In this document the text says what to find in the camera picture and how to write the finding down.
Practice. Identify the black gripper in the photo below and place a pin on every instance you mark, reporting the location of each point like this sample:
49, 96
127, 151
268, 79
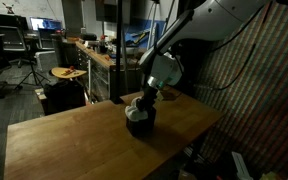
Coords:
149, 98

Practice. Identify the white towel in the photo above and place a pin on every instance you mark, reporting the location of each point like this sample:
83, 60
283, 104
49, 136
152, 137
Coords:
135, 115

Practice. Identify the black mesh basket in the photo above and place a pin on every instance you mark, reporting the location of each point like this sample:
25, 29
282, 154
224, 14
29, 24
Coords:
144, 128

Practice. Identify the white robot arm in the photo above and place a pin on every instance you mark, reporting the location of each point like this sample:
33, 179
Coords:
217, 16

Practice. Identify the wooden workbench with drawers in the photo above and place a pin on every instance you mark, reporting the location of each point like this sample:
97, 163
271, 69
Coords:
97, 76

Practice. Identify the black vertical pole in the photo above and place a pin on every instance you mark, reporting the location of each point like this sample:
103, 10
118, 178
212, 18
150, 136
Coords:
119, 50

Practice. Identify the small orange object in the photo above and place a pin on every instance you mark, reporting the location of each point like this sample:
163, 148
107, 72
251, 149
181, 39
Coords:
107, 57

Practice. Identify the yellow black tool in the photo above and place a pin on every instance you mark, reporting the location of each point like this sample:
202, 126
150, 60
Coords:
140, 36

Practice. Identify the blue panel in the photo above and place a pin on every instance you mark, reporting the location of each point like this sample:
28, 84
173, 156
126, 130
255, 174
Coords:
129, 33

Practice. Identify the black cup with red item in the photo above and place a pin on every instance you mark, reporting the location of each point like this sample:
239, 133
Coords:
103, 46

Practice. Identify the silver metal tripod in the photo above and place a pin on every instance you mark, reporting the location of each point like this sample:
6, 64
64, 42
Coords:
152, 23

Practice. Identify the small red item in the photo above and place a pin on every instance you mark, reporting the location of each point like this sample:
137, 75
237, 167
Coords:
69, 70

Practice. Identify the black storage box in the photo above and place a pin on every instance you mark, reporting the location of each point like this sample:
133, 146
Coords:
64, 96

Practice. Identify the round wooden stool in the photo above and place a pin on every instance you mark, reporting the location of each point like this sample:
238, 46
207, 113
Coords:
67, 73

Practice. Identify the black case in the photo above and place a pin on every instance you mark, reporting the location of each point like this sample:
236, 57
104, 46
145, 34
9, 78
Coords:
89, 36

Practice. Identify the multicolour striped curtain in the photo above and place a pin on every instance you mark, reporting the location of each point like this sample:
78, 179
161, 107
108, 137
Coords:
250, 116

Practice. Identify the small cardboard box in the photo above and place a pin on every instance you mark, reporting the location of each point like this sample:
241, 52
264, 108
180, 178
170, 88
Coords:
40, 94

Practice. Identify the white computer case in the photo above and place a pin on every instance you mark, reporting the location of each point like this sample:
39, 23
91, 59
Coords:
45, 60

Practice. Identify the black tripod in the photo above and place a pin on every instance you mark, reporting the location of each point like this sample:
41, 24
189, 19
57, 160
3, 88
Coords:
33, 68

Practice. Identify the monitor with blue screen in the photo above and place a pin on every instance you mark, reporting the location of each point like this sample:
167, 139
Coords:
45, 23

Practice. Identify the small yellow item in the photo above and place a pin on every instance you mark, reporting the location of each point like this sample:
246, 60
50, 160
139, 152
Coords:
267, 176

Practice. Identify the grey mesh office chair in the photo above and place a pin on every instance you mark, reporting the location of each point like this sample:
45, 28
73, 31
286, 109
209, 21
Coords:
10, 38

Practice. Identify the black computer monitor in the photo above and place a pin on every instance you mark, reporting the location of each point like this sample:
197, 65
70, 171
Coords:
4, 20

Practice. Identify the small drone model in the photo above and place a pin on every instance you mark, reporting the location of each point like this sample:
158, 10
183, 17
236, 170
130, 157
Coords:
9, 7

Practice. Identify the black wall screen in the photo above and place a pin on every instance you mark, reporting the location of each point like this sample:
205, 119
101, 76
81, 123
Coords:
107, 10

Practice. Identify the white plastic bracket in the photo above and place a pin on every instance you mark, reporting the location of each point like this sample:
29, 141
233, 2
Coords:
240, 166

